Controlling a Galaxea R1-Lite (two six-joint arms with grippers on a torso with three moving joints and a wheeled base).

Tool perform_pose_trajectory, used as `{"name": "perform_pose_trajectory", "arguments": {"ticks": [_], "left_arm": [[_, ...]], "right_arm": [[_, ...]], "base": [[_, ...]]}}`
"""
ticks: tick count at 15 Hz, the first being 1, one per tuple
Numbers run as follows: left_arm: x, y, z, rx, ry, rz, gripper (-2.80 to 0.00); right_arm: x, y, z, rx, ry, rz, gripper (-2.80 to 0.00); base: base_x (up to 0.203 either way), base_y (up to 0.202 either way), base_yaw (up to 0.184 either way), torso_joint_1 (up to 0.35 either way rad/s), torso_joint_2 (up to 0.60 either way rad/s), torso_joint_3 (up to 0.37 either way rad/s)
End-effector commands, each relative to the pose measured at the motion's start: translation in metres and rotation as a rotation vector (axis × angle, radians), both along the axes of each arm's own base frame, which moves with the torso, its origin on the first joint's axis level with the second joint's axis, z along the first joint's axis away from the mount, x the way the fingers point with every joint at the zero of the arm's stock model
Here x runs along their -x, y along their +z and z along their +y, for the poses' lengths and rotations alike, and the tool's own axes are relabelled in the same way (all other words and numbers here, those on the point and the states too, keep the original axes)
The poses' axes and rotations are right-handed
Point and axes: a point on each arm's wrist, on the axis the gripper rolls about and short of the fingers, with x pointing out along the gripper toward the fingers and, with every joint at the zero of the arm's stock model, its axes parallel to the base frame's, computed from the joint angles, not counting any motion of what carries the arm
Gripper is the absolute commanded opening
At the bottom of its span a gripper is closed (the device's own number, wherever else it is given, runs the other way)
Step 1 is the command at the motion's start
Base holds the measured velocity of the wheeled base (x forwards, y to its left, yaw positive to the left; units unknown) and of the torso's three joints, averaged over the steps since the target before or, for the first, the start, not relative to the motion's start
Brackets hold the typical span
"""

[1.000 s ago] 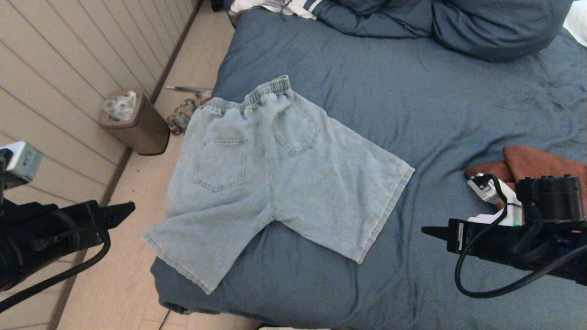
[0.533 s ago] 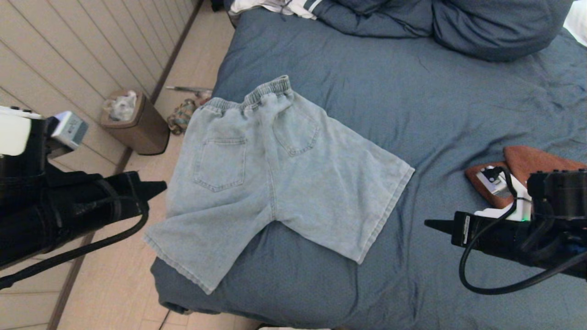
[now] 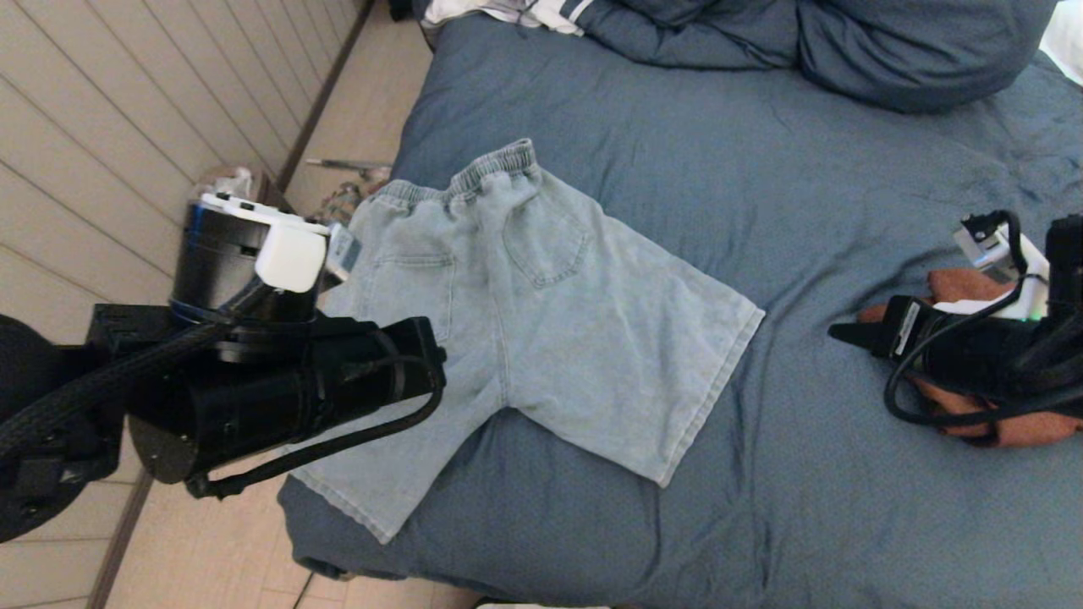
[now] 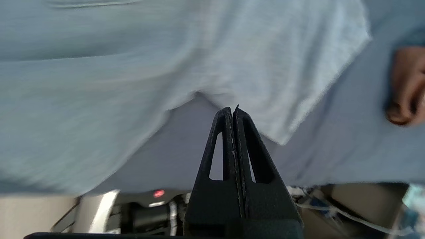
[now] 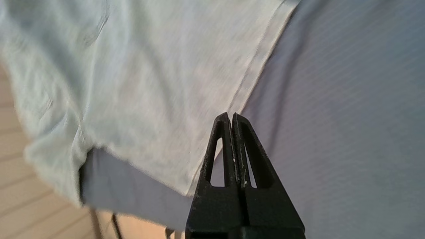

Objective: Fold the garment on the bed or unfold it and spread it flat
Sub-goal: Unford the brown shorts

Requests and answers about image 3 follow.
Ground silver metal object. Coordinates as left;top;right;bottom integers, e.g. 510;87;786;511
305;156;393;180

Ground blue bed cover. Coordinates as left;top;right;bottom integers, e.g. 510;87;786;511
278;13;1083;609

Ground multicoloured cloth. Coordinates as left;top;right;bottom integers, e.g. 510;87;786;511
313;182;388;228

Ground blue pillow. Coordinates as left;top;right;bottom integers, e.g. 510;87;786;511
797;0;1058;113

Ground crumpled blue blanket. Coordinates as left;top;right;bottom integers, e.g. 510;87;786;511
584;0;803;70

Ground light blue denim shorts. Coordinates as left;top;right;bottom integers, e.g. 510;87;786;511
288;138;767;545

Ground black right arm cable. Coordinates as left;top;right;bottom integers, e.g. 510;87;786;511
884;210;1083;427

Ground rust brown shorts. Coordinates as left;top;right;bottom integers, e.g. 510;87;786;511
859;269;1083;447

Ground clear plastic bin liner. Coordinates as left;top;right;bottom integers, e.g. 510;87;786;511
203;167;255;200

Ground white striped garment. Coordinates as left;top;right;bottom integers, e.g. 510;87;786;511
421;0;603;36

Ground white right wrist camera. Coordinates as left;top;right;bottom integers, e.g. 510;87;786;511
954;211;1050;321

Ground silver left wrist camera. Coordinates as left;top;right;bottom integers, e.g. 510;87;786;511
326;223;361;283

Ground brown metal trash bin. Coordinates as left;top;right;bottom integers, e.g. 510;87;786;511
195;167;287;212

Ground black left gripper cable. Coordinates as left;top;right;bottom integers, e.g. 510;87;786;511
186;354;446;500

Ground white pillow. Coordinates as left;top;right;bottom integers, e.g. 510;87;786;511
1039;0;1083;85

